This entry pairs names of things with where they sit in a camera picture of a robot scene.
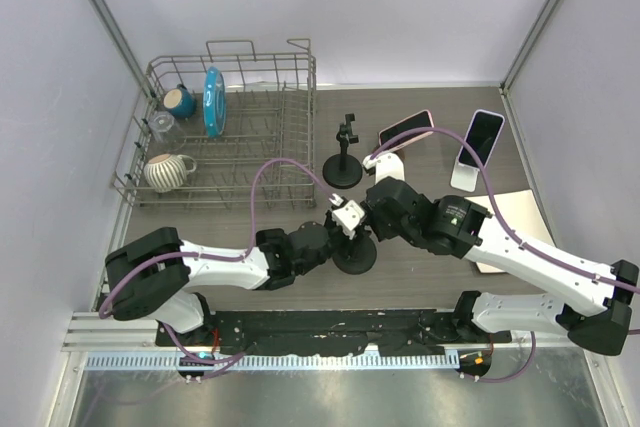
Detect clear drinking glass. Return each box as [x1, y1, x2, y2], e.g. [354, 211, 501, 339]
[148, 111, 186, 149]

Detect aluminium frame post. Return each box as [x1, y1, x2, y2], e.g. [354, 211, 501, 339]
[500, 0, 563, 95]
[89, 0, 156, 99]

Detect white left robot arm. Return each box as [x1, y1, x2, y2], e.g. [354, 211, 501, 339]
[99, 214, 377, 346]

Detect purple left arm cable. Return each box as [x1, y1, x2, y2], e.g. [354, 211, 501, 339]
[97, 159, 344, 321]

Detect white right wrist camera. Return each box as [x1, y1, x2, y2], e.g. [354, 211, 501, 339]
[362, 151, 405, 184]

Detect black phone stand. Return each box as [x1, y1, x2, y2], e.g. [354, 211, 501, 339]
[332, 235, 377, 275]
[322, 113, 363, 190]

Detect white slotted cable duct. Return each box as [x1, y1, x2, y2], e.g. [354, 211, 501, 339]
[84, 349, 460, 373]

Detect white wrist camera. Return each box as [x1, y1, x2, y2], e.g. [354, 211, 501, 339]
[329, 193, 366, 240]
[362, 151, 405, 184]

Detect white flat board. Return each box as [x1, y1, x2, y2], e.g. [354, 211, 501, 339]
[495, 189, 555, 246]

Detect pink case phone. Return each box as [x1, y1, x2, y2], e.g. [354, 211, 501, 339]
[378, 109, 433, 152]

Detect left aluminium frame post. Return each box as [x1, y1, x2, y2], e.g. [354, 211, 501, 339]
[89, 0, 156, 99]

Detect blue ceramic mug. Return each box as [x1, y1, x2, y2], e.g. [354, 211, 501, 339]
[163, 84, 197, 119]

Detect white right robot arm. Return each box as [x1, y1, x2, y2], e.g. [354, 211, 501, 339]
[363, 178, 639, 356]

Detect white angled phone stand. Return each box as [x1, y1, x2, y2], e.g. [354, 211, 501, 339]
[450, 160, 480, 193]

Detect black front phone stand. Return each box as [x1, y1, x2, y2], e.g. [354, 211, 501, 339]
[322, 113, 363, 190]

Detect grey wire dish rack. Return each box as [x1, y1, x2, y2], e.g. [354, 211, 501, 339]
[111, 38, 316, 208]

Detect right aluminium frame post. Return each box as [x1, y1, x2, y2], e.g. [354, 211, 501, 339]
[500, 0, 563, 95]

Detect lilac case phone right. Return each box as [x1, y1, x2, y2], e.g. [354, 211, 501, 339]
[465, 109, 505, 166]

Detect striped white mug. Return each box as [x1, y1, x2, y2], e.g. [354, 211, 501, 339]
[143, 154, 198, 193]

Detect blue plate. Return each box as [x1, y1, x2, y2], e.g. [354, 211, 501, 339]
[202, 66, 227, 138]

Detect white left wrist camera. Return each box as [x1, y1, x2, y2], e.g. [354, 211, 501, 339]
[329, 193, 366, 240]

